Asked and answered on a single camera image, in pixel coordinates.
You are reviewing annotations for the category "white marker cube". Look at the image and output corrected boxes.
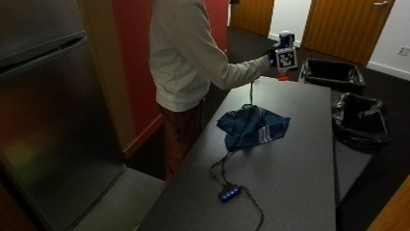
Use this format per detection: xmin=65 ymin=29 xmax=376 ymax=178
xmin=274 ymin=46 xmax=299 ymax=71

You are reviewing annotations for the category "wooden door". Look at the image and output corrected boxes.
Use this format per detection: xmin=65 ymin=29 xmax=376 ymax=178
xmin=229 ymin=0 xmax=275 ymax=38
xmin=299 ymin=0 xmax=396 ymax=66

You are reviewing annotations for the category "black lined waste bin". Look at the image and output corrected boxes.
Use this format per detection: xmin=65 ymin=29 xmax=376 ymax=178
xmin=298 ymin=58 xmax=366 ymax=95
xmin=330 ymin=91 xmax=391 ymax=152

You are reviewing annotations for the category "the person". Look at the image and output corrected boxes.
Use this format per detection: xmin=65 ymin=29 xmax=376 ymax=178
xmin=149 ymin=0 xmax=283 ymax=186

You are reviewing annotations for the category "blue striped cloth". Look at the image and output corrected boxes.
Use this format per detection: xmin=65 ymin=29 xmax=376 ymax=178
xmin=215 ymin=103 xmax=291 ymax=152

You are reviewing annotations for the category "black hub with blue lights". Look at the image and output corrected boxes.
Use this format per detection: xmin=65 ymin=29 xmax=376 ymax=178
xmin=217 ymin=183 xmax=243 ymax=203

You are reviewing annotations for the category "stainless steel refrigerator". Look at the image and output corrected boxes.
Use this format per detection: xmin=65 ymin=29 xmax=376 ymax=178
xmin=0 ymin=0 xmax=127 ymax=231

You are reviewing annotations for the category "black cable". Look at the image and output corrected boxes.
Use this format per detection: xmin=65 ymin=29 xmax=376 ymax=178
xmin=239 ymin=186 xmax=264 ymax=231
xmin=207 ymin=80 xmax=257 ymax=189

